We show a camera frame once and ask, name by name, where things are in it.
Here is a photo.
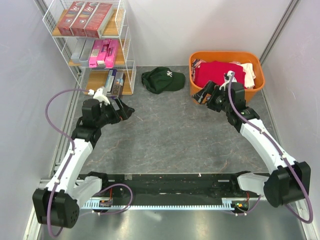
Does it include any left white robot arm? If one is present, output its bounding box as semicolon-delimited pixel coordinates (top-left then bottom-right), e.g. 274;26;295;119
32;97;135;229

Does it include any purple toothpaste box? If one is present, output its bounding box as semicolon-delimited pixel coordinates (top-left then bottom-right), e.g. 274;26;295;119
104;69;117;93

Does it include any patterned cloth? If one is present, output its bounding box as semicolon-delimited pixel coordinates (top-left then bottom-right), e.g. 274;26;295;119
191;59;206;82

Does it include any grey cable duct rail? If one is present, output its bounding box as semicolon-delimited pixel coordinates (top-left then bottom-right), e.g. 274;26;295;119
82;194;246;211

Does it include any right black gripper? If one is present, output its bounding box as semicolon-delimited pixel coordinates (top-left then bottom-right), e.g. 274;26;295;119
192;80;232;113

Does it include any red folded cloth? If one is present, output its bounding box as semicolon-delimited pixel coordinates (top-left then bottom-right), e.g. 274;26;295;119
194;61;246;88

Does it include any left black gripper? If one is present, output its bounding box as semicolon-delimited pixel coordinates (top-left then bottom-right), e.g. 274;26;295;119
95;96;134;128

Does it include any white pink cloth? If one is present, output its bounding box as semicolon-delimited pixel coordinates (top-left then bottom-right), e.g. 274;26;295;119
231;61;256;89

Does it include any dark green baseball cap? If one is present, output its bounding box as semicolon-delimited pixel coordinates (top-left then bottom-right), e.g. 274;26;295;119
141;66;186;95

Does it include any pink toothpaste box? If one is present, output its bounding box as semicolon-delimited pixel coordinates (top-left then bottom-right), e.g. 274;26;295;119
88;39;103;68
104;39;119;69
96;38;111;67

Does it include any orange plastic basket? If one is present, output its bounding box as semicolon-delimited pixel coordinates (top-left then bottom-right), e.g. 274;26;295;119
189;51;265;102

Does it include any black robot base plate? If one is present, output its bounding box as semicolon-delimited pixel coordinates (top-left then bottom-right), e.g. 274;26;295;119
94;173;258;199

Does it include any red white toothpaste box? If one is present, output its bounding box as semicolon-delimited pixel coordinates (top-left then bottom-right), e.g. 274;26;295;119
84;2;114;39

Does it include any silver R&O toothpaste box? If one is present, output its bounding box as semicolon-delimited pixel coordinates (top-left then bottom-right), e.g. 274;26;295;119
110;71;126;97

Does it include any white wire wooden shelf rack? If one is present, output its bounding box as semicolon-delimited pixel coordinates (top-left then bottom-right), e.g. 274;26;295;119
42;0;136;95

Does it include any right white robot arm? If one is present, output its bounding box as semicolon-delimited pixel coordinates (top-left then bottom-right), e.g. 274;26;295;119
192;81;311;208

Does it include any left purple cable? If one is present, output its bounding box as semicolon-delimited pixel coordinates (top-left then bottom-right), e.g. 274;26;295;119
44;88;135;238

